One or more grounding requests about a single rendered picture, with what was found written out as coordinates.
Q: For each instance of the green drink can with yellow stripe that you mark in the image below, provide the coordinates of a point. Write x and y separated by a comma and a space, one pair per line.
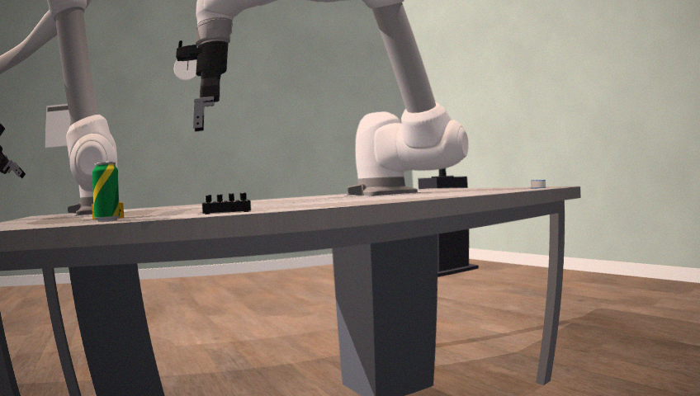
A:
105, 192

